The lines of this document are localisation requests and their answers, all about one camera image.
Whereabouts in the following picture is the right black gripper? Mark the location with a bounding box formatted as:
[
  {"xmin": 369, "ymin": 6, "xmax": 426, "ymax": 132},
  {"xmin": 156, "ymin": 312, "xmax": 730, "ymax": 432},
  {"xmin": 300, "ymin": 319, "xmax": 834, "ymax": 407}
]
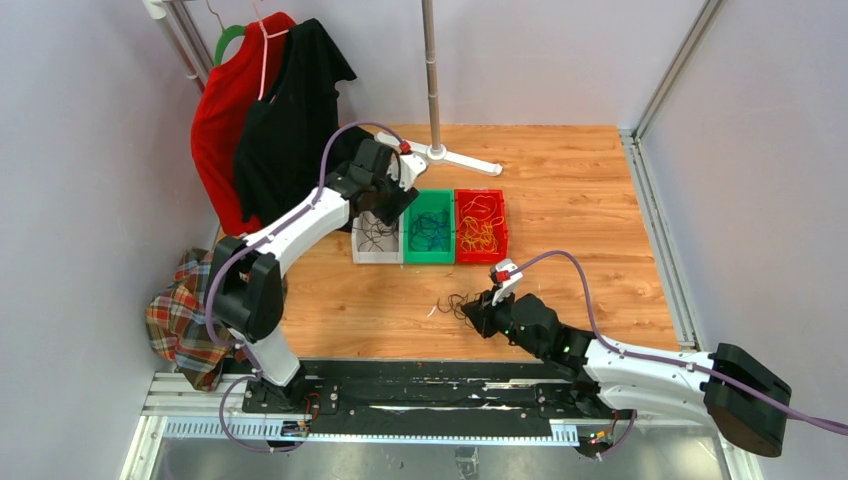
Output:
[{"xmin": 462, "ymin": 283, "xmax": 546, "ymax": 358}]

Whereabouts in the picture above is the brown cable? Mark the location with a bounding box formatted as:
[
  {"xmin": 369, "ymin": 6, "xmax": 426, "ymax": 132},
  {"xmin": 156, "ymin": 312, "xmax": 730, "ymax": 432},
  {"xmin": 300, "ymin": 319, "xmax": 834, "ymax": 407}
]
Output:
[{"xmin": 356, "ymin": 215, "xmax": 401, "ymax": 256}]

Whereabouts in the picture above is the coloured cable bundle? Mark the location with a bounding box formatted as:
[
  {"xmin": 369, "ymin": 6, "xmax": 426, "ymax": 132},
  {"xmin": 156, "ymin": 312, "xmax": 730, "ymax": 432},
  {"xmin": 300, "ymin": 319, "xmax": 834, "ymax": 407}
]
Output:
[{"xmin": 435, "ymin": 293, "xmax": 473, "ymax": 323}]

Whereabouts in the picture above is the yellow cable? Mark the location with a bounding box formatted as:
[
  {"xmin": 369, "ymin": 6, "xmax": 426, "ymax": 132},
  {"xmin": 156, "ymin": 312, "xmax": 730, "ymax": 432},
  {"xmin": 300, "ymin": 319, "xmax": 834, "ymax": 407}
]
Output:
[{"xmin": 458, "ymin": 192, "xmax": 507, "ymax": 256}]

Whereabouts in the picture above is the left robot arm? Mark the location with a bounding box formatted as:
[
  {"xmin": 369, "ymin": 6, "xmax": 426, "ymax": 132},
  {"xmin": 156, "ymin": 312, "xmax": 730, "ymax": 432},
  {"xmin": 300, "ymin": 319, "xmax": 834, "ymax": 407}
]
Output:
[{"xmin": 205, "ymin": 140, "xmax": 427, "ymax": 413}]

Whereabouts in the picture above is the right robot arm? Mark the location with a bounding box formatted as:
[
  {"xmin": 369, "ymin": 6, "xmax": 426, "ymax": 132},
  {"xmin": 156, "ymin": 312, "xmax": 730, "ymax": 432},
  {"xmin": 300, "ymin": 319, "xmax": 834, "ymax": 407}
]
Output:
[{"xmin": 460, "ymin": 292, "xmax": 792, "ymax": 458}]

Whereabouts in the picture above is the white plastic bin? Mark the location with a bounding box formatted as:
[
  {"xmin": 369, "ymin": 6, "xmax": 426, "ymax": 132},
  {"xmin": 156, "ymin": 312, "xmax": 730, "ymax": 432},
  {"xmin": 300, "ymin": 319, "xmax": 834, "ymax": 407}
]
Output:
[{"xmin": 351, "ymin": 212, "xmax": 405, "ymax": 264}]

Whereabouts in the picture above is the green plastic bin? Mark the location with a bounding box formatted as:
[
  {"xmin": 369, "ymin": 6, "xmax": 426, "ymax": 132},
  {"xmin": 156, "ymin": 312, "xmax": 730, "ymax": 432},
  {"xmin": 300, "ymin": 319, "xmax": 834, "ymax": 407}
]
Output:
[{"xmin": 404, "ymin": 189, "xmax": 456, "ymax": 265}]

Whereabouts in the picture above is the white stand with pole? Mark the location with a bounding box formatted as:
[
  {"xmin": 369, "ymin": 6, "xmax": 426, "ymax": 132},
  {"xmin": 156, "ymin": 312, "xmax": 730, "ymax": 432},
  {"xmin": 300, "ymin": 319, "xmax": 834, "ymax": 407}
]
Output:
[{"xmin": 374, "ymin": 0, "xmax": 503, "ymax": 180}]

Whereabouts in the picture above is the red plastic bin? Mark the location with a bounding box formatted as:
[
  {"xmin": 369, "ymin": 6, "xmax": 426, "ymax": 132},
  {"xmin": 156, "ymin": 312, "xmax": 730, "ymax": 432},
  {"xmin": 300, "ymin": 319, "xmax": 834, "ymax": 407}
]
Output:
[{"xmin": 454, "ymin": 189, "xmax": 509, "ymax": 264}]

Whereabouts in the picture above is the black shirt on hanger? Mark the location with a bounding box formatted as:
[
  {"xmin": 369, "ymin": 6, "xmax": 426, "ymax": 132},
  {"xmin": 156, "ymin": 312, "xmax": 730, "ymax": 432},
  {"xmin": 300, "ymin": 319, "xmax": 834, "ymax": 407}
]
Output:
[{"xmin": 233, "ymin": 19, "xmax": 357, "ymax": 227}]

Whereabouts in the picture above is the red shirt on hanger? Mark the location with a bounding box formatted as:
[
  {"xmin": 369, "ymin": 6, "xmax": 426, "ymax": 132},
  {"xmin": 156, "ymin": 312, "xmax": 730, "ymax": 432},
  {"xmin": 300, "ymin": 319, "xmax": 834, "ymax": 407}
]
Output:
[{"xmin": 190, "ymin": 12, "xmax": 296, "ymax": 236}]

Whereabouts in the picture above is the pink clothes hanger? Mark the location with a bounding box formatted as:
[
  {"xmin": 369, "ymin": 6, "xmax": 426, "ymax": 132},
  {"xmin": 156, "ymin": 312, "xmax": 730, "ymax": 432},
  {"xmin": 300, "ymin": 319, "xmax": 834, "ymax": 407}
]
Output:
[{"xmin": 251, "ymin": 0, "xmax": 288, "ymax": 101}]

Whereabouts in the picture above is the green clothes hanger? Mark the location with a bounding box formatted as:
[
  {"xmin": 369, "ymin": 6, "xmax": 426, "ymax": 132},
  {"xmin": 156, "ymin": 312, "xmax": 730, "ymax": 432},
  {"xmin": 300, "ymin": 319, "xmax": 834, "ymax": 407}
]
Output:
[{"xmin": 213, "ymin": 25, "xmax": 246, "ymax": 67}]

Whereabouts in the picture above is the plaid flannel shirt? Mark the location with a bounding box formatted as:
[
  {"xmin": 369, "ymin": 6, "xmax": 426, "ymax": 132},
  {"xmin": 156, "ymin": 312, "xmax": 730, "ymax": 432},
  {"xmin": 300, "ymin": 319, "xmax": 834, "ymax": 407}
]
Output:
[{"xmin": 145, "ymin": 248, "xmax": 232, "ymax": 392}]

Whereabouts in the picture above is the white clothes rack pole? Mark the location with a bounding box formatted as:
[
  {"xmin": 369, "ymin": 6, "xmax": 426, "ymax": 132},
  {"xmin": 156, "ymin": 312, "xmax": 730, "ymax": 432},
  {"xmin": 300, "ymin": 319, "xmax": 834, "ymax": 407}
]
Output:
[{"xmin": 142, "ymin": 0, "xmax": 213, "ymax": 93}]

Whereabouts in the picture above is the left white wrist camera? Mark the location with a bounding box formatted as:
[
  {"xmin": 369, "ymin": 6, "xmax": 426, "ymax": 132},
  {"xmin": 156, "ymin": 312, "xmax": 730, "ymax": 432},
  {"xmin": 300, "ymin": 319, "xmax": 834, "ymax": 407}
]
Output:
[{"xmin": 397, "ymin": 152, "xmax": 428, "ymax": 191}]

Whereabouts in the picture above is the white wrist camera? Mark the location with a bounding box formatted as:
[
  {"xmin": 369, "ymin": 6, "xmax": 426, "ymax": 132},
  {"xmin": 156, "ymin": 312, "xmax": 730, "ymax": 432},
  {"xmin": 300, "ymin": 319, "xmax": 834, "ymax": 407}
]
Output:
[
  {"xmin": 397, "ymin": 152, "xmax": 428, "ymax": 191},
  {"xmin": 489, "ymin": 258, "xmax": 523, "ymax": 306}
]

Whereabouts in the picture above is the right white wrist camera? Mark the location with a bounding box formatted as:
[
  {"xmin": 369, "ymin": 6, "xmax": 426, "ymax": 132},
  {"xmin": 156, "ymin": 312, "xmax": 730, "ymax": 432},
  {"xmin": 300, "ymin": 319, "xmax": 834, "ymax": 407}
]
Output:
[{"xmin": 489, "ymin": 258, "xmax": 523, "ymax": 306}]

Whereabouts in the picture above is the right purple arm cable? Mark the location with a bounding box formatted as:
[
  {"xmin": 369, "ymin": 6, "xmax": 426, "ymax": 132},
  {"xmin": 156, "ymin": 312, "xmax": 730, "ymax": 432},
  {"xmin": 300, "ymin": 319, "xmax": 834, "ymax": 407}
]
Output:
[{"xmin": 495, "ymin": 250, "xmax": 848, "ymax": 460}]

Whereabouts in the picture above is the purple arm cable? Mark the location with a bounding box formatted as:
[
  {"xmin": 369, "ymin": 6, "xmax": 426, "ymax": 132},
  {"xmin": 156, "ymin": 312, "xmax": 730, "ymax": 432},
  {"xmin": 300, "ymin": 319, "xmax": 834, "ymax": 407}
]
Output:
[
  {"xmin": 495, "ymin": 250, "xmax": 848, "ymax": 460},
  {"xmin": 203, "ymin": 121, "xmax": 413, "ymax": 454}
]

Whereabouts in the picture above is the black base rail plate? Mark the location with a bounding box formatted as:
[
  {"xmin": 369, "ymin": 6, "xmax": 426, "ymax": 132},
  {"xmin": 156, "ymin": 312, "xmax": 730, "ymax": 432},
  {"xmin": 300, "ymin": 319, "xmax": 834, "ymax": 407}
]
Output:
[{"xmin": 241, "ymin": 359, "xmax": 633, "ymax": 441}]

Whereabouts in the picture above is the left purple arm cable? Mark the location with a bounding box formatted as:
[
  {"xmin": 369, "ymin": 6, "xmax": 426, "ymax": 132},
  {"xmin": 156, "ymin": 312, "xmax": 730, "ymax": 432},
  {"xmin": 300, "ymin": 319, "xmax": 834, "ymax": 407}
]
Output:
[{"xmin": 203, "ymin": 121, "xmax": 413, "ymax": 454}]

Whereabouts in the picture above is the aluminium corner frame post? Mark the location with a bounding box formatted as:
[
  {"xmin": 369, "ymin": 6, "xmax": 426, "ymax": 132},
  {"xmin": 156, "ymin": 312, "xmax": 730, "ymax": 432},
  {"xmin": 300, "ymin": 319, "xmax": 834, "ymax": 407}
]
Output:
[{"xmin": 631, "ymin": 0, "xmax": 725, "ymax": 143}]

